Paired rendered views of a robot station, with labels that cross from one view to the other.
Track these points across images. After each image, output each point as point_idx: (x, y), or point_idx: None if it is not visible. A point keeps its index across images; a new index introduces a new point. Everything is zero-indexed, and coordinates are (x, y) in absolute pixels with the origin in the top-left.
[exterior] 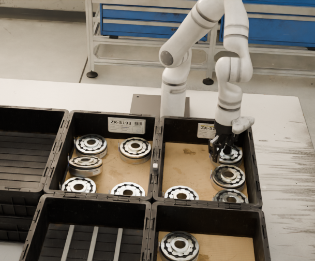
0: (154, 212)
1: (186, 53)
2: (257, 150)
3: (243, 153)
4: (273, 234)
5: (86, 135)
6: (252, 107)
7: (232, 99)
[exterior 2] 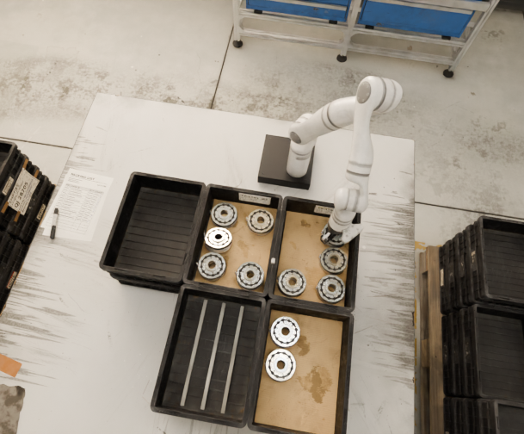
0: (268, 310)
1: None
2: None
3: None
4: (361, 297)
5: (220, 204)
6: None
7: (345, 220)
